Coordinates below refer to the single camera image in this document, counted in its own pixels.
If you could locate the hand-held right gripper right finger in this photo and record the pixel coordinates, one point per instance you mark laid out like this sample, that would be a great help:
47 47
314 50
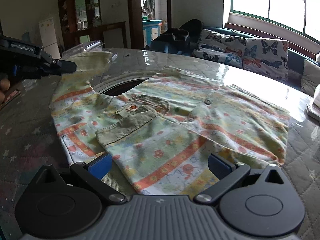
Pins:
220 167

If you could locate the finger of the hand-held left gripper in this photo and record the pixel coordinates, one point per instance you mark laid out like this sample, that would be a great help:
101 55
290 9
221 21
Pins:
67 67

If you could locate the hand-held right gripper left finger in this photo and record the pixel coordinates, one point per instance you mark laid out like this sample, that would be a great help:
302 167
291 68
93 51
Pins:
101 166

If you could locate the person's left hand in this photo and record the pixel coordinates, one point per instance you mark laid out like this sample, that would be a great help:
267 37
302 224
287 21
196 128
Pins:
3 86

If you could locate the clear plastic container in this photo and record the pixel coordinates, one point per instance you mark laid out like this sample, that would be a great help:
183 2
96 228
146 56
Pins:
85 48

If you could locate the white refrigerator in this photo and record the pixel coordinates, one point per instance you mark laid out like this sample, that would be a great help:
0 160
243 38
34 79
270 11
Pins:
50 37

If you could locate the light blue cabinet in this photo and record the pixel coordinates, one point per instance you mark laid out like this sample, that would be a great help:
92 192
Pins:
151 32

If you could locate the folded butterfly print blanket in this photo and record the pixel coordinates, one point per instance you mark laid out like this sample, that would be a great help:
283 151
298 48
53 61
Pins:
215 56

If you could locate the black bag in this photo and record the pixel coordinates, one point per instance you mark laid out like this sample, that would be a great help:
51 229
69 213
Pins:
175 40

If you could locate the pink tissue pack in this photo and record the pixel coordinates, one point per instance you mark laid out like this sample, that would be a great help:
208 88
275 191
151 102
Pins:
314 105

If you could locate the small butterfly print cushion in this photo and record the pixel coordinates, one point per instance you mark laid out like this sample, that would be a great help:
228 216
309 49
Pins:
222 40

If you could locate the grey pillow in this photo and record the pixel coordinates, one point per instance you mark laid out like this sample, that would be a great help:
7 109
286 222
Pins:
311 77

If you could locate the blue sofa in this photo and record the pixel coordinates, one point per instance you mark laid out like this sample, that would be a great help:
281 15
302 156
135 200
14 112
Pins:
296 62

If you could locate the green framed window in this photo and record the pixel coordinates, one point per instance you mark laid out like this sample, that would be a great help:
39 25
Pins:
275 0

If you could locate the dark wooden door frame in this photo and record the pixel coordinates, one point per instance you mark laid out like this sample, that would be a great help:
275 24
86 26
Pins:
135 15

